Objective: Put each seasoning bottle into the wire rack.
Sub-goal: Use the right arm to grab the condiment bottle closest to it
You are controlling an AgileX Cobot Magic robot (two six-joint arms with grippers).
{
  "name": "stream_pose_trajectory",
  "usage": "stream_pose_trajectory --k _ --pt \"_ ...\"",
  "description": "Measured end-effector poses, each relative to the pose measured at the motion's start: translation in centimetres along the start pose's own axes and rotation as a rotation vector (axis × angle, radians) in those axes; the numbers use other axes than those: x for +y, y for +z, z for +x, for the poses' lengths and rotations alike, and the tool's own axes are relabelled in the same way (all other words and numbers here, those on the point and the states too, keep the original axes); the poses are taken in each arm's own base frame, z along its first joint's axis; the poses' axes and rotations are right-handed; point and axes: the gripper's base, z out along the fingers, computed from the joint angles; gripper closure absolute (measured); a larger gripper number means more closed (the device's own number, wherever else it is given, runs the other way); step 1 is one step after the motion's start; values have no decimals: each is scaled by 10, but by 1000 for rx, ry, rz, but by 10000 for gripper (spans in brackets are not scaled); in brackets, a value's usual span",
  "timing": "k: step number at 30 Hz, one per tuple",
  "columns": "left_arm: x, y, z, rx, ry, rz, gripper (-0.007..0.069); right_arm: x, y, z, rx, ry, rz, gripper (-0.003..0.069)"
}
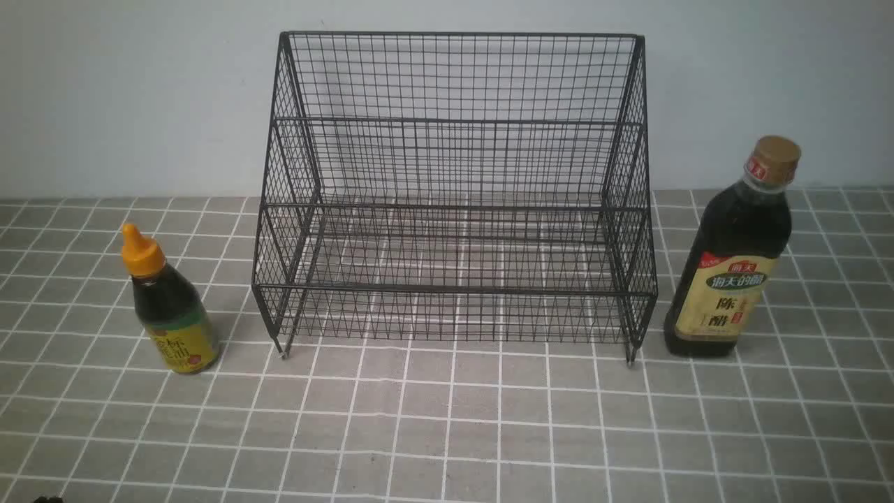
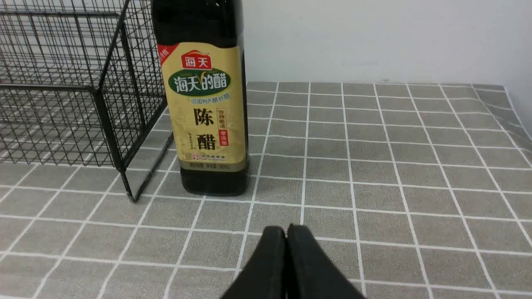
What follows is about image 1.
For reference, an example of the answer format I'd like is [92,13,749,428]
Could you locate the large dark vinegar bottle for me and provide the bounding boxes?
[664,135,801,358]

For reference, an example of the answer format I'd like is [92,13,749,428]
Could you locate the small orange-capped sauce bottle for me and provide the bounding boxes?
[121,223,220,374]

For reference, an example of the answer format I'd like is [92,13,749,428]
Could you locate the grey grid tablecloth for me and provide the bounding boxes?
[2,187,892,502]

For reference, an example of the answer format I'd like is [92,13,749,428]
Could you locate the black wire mesh rack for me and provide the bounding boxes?
[250,31,659,364]

